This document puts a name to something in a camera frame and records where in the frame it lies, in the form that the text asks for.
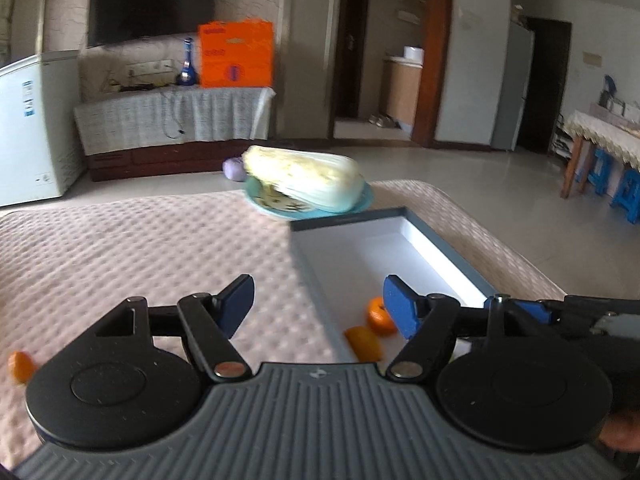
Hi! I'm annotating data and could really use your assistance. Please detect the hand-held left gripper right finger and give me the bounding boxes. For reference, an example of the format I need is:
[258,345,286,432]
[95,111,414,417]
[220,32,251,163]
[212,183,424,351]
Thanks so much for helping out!
[383,274,522,382]

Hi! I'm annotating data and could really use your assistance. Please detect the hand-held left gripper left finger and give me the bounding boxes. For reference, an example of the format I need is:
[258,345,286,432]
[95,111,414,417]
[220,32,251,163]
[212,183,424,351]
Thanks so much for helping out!
[94,274,256,382]

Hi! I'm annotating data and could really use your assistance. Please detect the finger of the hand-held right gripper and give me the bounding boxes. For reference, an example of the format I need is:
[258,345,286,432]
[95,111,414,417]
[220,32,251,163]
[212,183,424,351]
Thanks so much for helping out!
[507,300,568,336]

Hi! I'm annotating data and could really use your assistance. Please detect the orange tangerine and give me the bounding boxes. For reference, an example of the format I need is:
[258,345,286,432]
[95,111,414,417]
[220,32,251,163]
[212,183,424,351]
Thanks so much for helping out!
[367,297,398,336]

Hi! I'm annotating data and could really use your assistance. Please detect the oblong orange fruit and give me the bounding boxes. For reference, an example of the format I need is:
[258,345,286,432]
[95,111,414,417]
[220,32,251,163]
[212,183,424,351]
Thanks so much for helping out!
[344,326,383,362]

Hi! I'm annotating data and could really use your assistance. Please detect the grey cardboard box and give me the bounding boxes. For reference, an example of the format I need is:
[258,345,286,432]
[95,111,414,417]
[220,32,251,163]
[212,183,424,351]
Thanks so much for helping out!
[290,207,496,363]

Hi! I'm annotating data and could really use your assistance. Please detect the person's right hand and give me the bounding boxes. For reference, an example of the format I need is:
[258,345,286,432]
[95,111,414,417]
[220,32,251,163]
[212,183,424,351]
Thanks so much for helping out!
[597,407,640,453]

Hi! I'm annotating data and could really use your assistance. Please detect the teal plate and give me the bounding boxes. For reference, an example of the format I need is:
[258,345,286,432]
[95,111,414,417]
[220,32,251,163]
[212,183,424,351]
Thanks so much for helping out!
[244,180,375,219]

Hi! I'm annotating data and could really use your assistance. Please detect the pink quilted mattress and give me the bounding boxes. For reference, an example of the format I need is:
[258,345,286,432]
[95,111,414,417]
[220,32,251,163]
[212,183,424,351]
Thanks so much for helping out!
[0,180,566,466]

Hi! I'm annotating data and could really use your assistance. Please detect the napa cabbage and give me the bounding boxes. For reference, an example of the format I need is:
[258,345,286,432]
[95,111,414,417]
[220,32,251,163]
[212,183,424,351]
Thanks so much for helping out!
[242,145,366,213]

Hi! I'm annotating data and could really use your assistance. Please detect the dark wooden tv cabinet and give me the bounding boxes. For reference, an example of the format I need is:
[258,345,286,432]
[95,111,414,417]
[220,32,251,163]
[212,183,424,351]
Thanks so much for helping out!
[87,137,273,182]

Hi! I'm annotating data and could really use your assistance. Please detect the shoe rack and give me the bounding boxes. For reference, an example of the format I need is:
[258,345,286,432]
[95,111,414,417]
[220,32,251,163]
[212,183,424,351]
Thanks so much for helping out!
[549,115,571,158]

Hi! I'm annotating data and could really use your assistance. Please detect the wooden table with lace cloth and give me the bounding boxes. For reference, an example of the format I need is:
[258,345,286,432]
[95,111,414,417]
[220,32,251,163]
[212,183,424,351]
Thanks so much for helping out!
[560,109,640,200]

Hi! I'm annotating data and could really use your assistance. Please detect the white lace cloth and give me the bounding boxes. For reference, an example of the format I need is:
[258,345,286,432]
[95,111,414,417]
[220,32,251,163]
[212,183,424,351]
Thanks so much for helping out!
[74,87,277,156]

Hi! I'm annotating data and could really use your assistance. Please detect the light wooden kitchen cabinet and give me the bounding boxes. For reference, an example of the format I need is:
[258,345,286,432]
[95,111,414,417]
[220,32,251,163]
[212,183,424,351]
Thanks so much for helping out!
[382,55,423,128]

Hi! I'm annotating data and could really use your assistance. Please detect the small orange fruit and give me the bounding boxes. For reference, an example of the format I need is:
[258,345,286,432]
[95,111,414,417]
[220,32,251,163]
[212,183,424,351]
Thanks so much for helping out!
[9,351,37,385]

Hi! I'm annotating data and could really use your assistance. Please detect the dark doorway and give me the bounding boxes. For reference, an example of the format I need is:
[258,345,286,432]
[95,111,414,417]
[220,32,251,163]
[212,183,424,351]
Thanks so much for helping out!
[517,17,572,155]

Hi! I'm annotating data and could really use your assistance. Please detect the blue glass bottle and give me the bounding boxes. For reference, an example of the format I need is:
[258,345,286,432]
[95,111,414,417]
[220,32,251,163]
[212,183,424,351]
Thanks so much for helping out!
[176,37,198,86]

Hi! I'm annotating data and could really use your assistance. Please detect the orange gift box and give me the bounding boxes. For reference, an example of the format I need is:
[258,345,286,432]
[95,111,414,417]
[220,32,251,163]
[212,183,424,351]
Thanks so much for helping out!
[197,20,275,88]

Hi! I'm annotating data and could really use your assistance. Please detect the white chest freezer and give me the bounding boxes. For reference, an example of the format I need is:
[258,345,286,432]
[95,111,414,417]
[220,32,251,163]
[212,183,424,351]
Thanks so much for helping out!
[0,50,86,208]

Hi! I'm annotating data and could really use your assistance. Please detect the dark wooden door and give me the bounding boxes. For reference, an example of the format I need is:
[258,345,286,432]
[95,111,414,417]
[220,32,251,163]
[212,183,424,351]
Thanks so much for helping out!
[332,0,373,121]

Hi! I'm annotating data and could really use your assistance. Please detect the black television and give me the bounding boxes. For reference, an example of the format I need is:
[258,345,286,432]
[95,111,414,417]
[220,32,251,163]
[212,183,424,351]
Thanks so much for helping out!
[87,0,218,48]

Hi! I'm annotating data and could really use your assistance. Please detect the black cable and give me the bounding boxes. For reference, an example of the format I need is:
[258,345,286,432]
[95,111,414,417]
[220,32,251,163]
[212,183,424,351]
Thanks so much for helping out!
[162,89,185,138]

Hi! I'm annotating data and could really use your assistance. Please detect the brown wooden door frame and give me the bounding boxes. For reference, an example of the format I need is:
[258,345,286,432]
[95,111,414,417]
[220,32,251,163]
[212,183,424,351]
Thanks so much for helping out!
[410,0,456,148]

